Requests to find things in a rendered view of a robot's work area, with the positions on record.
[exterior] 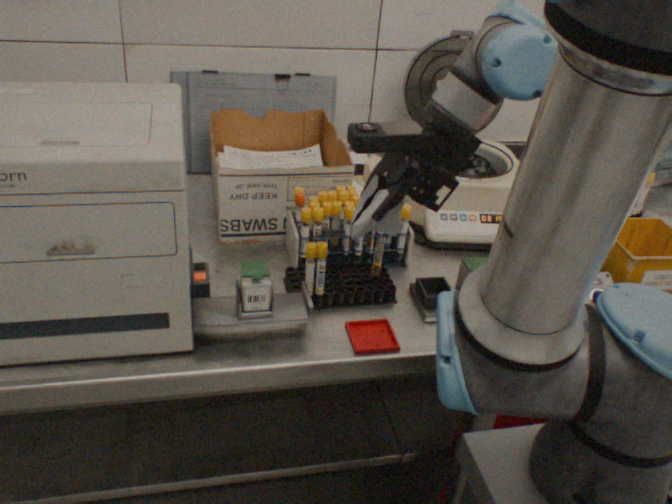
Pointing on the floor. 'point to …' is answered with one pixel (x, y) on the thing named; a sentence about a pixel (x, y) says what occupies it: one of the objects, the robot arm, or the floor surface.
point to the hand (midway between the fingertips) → (353, 228)
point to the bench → (241, 391)
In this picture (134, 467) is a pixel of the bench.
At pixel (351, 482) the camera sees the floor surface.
